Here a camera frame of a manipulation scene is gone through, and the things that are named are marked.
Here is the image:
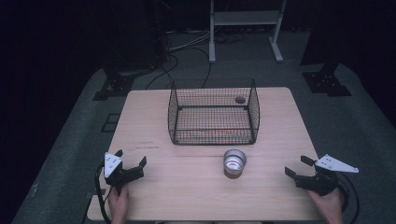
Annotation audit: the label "person's right hand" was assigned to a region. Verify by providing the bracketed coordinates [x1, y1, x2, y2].
[305, 187, 346, 224]

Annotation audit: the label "person's left hand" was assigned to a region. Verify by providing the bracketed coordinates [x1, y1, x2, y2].
[106, 185, 131, 224]

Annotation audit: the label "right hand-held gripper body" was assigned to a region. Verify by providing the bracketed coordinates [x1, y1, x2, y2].
[294, 153, 360, 197]

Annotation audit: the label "silver metal cup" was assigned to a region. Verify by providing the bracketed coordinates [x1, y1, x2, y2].
[222, 147, 248, 180]

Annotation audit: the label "white metal stand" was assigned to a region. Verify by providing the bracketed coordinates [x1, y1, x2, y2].
[208, 0, 288, 64]

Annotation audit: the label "black square floor frame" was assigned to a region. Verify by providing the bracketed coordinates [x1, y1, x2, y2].
[100, 113, 121, 133]

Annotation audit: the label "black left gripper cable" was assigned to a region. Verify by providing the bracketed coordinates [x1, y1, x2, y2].
[93, 162, 114, 224]

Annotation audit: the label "black floor cable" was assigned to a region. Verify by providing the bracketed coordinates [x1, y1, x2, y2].
[144, 53, 180, 91]

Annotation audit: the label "black stand base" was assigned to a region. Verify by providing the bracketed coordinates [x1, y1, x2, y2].
[300, 60, 353, 98]
[92, 62, 135, 102]

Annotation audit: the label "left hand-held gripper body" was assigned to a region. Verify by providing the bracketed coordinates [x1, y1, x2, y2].
[103, 151, 146, 194]

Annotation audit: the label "black wire mesh basket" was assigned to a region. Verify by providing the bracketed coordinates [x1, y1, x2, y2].
[167, 77, 262, 147]

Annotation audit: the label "white floor cables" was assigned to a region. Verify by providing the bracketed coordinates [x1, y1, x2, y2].
[167, 30, 213, 52]

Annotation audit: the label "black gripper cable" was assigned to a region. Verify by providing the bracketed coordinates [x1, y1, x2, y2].
[93, 162, 114, 224]
[335, 172, 361, 224]

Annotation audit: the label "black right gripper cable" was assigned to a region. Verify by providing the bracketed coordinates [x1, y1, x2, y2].
[335, 172, 361, 224]

